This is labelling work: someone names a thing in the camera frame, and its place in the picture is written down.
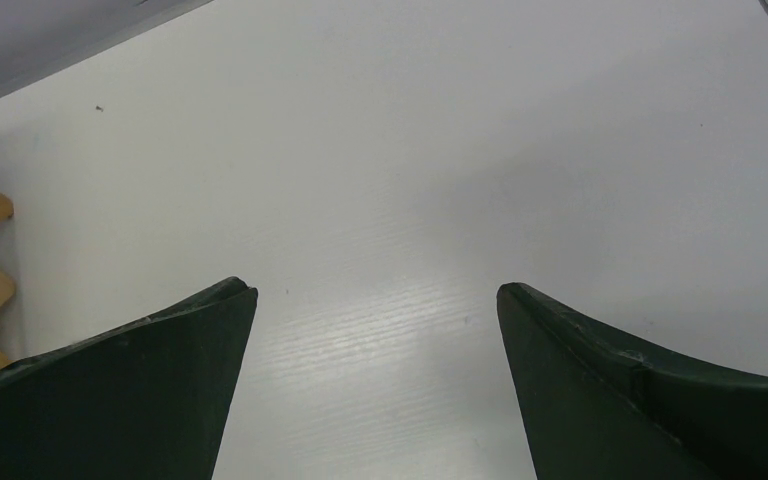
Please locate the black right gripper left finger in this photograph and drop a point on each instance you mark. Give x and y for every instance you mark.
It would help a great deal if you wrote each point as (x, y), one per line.
(147, 400)

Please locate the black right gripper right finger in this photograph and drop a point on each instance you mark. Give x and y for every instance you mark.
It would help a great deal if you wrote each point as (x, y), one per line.
(600, 403)

